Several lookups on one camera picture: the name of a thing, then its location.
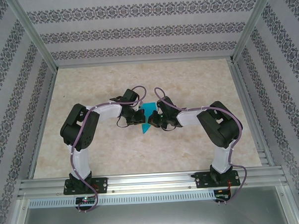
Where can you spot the blue paper sheet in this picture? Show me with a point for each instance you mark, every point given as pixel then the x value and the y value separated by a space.
pixel 149 109

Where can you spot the aluminium mounting rail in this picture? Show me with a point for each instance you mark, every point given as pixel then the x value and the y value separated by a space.
pixel 152 182

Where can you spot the aluminium frame post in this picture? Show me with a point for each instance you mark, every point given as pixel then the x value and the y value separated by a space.
pixel 252 23
pixel 34 35

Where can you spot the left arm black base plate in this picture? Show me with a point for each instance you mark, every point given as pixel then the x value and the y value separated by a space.
pixel 101 184

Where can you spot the grey metal sheet tray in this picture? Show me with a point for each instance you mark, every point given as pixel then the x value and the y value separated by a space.
pixel 154 216

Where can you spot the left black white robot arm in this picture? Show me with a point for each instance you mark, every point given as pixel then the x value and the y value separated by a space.
pixel 79 162

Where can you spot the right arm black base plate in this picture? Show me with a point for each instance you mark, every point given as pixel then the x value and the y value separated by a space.
pixel 202 180

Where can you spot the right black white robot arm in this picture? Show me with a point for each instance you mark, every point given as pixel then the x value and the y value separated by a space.
pixel 219 131

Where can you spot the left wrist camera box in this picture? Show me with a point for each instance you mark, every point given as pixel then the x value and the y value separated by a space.
pixel 139 107

